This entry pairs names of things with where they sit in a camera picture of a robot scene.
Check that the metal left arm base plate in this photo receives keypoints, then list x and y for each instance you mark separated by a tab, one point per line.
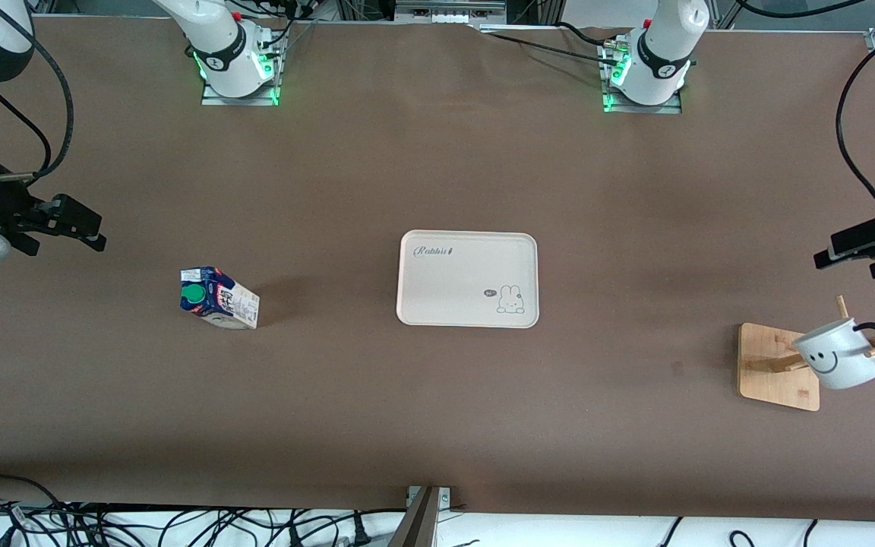
673	108

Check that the wooden cup rack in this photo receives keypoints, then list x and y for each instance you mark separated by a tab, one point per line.
764	365

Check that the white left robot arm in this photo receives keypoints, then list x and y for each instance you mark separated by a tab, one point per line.
658	61

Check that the blue milk carton green cap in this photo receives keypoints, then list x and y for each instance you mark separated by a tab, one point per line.
236	308

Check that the grey power strip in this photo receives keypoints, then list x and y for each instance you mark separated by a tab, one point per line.
449	11

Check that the beige rabbit print tray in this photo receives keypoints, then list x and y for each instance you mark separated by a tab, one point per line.
445	289

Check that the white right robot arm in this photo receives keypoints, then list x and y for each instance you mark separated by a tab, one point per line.
225	53

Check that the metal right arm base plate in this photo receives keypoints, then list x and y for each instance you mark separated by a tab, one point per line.
210	99

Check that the aluminium profile with bracket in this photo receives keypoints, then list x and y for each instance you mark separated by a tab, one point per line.
418	524

